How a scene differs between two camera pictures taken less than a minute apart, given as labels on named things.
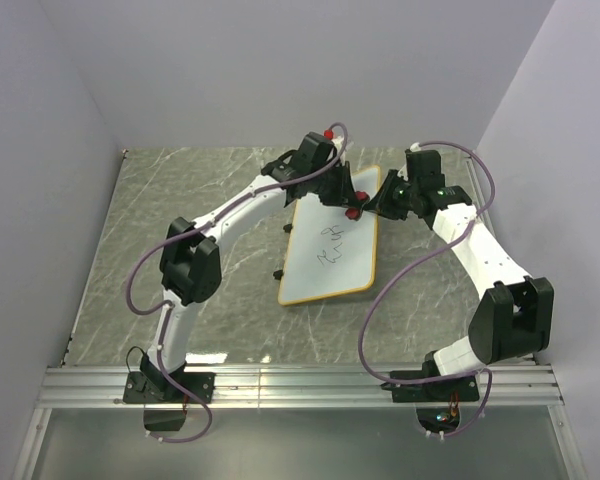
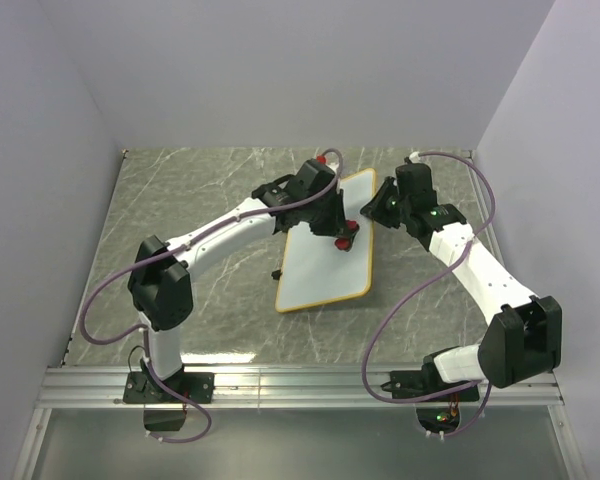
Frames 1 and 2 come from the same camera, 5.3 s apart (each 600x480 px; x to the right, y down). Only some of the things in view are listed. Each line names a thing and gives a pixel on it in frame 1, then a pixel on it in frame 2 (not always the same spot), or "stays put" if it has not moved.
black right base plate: x=461 y=389 stays put
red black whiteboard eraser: x=361 y=197 → x=345 y=243
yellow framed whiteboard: x=328 y=254 stays put
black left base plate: x=156 y=388 stays put
